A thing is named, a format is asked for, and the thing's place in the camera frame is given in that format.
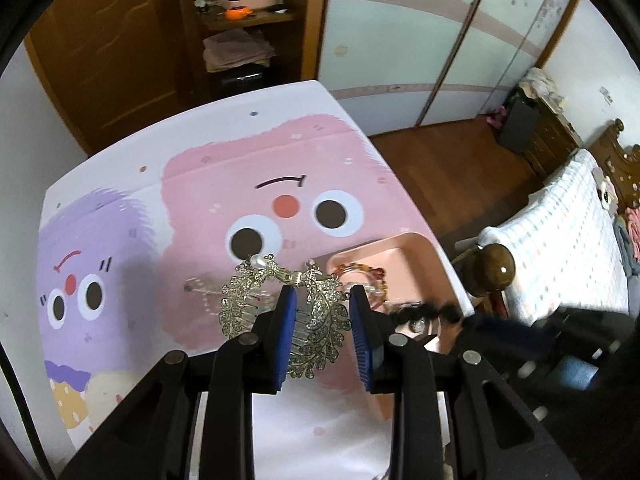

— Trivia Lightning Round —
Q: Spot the black bead bracelet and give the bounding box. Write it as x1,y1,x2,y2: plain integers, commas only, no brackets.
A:
389,300,466,330

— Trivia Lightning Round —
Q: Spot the pink plastic tray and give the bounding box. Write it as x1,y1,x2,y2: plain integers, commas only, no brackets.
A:
321,232,473,422

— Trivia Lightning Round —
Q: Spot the white plaid bed blanket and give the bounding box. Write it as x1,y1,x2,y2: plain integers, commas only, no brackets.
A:
477,148,629,325

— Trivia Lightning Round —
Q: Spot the round wooden bedpost knob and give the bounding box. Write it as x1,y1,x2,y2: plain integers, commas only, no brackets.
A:
459,244,516,297

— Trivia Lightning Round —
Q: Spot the cartoon monster table mat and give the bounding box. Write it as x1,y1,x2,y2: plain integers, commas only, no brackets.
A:
36,81,461,479

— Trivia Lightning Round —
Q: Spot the carved wooden headboard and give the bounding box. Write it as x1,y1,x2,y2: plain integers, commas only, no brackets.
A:
588,118,640,214

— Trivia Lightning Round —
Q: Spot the white sliding wardrobe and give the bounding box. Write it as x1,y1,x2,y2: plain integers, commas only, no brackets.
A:
318,0,570,136

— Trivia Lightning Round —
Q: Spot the folded pink cloth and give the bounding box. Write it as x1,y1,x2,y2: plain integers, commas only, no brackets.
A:
203,28,276,73

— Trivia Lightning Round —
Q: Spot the wooden shelf unit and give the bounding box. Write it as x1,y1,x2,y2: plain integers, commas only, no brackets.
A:
180,0,326,104

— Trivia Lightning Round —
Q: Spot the orange small object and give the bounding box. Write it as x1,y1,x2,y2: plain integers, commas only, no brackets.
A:
224,6,253,22

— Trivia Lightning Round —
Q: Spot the brown wooden door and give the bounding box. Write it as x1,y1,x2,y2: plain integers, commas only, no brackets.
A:
25,0,196,155

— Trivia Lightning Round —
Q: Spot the red string bracelet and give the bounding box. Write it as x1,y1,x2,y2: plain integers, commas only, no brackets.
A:
330,261,390,306

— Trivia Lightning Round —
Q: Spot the long pearl chain necklace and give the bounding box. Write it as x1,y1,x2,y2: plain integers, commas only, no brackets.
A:
182,274,271,319

